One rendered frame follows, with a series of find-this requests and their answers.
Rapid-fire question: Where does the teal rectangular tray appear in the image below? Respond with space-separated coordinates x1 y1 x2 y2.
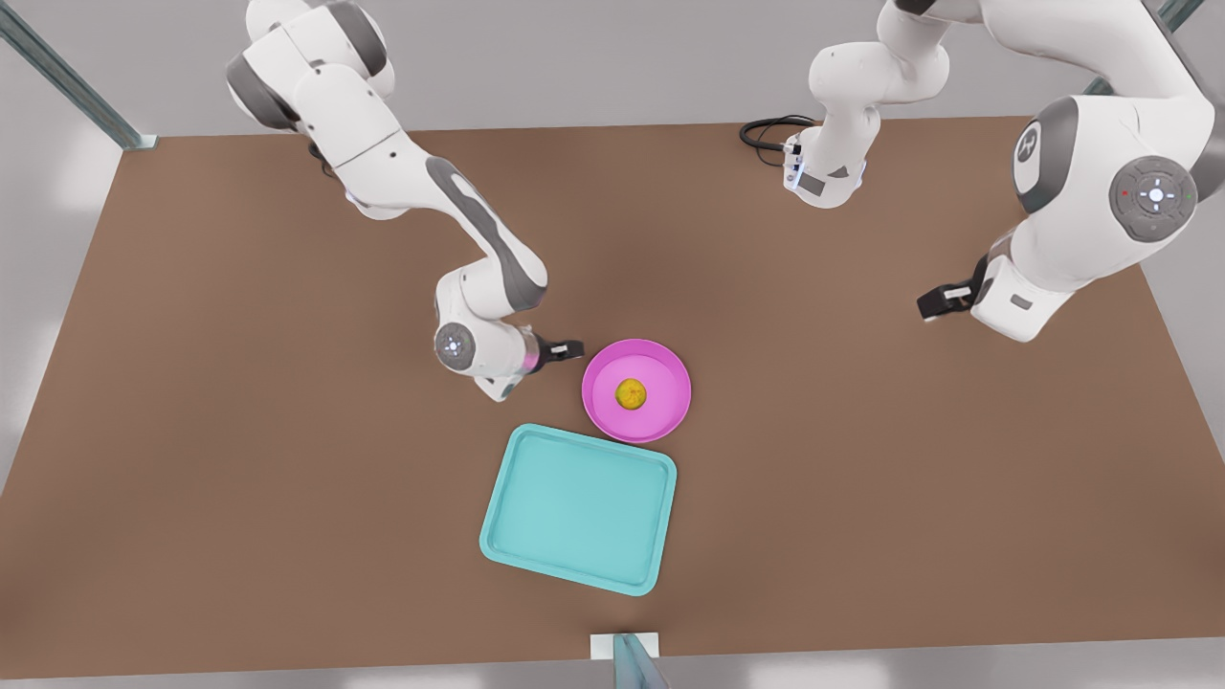
479 423 679 598

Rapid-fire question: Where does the silver frame post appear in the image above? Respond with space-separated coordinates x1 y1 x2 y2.
590 631 672 689
1081 0 1208 98
0 0 160 152

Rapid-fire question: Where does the pink round plate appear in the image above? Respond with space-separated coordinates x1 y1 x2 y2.
581 338 693 445

